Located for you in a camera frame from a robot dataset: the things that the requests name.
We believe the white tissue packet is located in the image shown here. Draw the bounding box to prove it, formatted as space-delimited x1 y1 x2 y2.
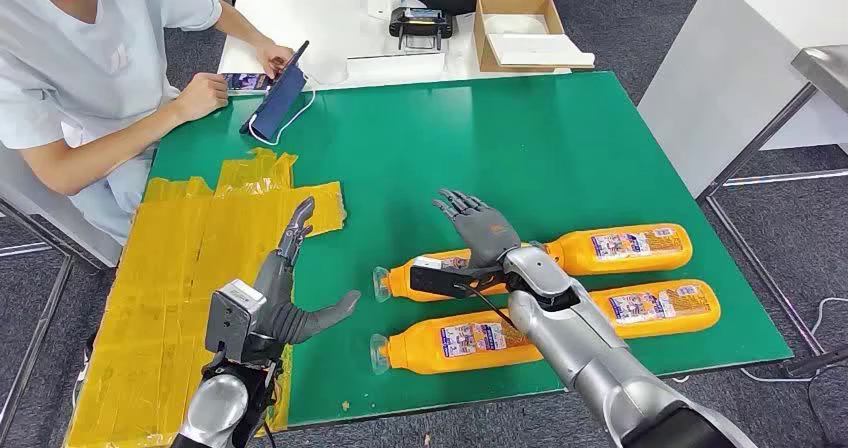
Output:
367 0 407 21

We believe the yellow tape patch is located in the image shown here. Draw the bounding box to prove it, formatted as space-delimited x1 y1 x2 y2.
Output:
64 146 348 448

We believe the black handheld controller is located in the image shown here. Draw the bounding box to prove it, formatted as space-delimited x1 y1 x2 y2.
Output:
388 6 456 53

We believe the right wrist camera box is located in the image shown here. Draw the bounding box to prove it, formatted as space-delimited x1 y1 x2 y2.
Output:
409 264 508 301

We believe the white floor cable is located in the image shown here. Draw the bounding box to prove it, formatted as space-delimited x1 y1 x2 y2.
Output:
740 295 848 384

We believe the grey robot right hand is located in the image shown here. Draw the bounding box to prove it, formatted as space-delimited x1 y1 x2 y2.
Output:
432 188 523 269

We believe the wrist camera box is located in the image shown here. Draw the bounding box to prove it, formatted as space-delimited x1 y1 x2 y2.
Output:
204 279 268 361
409 264 508 301

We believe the person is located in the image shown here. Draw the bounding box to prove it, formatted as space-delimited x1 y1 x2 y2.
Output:
0 0 296 248

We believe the steel table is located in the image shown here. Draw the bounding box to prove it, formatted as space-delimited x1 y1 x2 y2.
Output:
695 44 848 360

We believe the white side table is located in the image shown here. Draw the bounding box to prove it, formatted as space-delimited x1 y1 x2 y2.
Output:
637 0 848 199

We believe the green table mat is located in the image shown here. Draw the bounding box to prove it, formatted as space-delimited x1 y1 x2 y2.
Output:
148 70 794 431

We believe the cardboard box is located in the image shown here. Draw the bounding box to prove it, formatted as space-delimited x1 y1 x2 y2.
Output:
473 0 596 74

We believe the orange detergent bottle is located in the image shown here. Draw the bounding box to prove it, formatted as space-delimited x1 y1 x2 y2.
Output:
369 310 546 376
372 247 511 304
586 278 722 340
543 223 694 278

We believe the smartphone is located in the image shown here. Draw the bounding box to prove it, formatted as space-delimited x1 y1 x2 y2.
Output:
221 72 274 95

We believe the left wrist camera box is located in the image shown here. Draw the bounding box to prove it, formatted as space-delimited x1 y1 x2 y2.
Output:
204 279 268 361

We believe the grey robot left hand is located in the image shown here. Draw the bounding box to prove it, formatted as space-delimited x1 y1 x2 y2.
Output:
245 197 362 365

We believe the tablet in blue case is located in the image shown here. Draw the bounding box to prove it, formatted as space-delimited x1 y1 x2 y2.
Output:
239 40 311 143

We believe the white foam sheet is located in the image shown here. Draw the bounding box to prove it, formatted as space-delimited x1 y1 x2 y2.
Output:
486 32 596 70

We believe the black power strip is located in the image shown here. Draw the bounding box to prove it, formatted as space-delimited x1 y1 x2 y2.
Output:
784 344 848 380

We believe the person's right hand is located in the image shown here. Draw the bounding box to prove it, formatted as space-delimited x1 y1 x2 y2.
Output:
173 72 231 123

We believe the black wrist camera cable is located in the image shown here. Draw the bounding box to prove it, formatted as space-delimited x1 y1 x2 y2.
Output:
453 282 515 332

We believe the white charging cable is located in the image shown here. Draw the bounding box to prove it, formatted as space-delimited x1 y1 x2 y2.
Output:
246 87 318 148

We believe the white bench with steel frame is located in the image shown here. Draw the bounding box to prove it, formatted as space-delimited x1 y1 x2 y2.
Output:
0 143 124 433

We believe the person's left hand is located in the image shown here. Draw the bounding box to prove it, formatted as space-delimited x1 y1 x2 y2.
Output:
254 37 296 81

